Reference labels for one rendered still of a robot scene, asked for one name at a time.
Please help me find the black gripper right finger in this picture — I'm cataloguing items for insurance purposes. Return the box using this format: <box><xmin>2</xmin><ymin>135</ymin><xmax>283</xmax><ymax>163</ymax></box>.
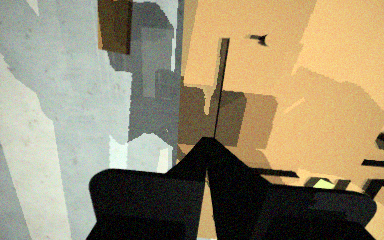
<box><xmin>207</xmin><ymin>137</ymin><xmax>377</xmax><ymax>240</ymax></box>

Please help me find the yellow block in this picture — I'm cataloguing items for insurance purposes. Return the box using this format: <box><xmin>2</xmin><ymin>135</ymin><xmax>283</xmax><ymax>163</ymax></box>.
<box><xmin>304</xmin><ymin>176</ymin><xmax>335</xmax><ymax>189</ymax></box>
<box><xmin>376</xmin><ymin>133</ymin><xmax>384</xmax><ymax>150</ymax></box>

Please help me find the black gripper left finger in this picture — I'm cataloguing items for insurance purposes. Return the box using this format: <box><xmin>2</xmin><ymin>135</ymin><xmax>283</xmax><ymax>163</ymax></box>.
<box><xmin>88</xmin><ymin>137</ymin><xmax>210</xmax><ymax>240</ymax></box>

